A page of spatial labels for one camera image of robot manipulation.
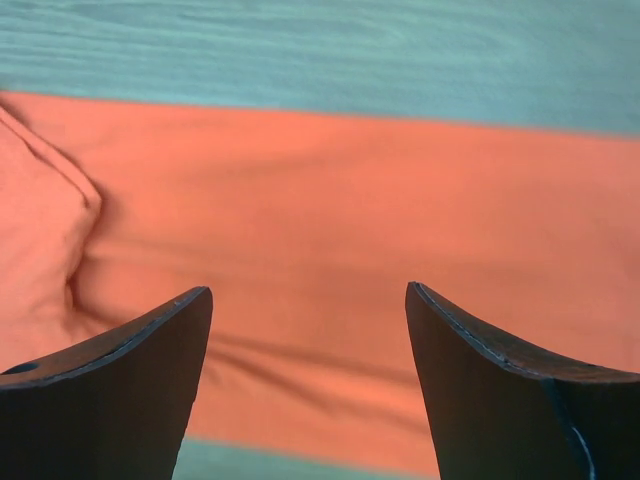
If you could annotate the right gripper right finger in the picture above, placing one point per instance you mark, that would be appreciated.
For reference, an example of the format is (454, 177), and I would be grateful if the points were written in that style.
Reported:
(500, 407)

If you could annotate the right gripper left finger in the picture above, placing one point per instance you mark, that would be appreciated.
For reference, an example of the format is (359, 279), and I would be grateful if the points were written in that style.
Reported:
(115, 406)

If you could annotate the orange t shirt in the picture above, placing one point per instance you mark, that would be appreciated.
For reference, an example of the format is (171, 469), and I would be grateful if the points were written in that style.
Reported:
(307, 229)

